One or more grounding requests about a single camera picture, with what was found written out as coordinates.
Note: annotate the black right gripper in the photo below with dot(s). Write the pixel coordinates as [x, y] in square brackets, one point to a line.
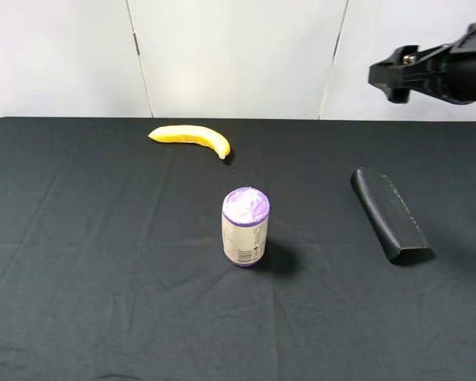
[446, 72]

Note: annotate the black glasses case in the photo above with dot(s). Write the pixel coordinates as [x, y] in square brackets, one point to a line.
[399, 234]

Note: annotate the yellow banana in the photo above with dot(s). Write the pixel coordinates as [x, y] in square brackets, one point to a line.
[192, 134]

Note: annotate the black tablecloth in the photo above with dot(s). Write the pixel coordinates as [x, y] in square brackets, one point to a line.
[112, 264]

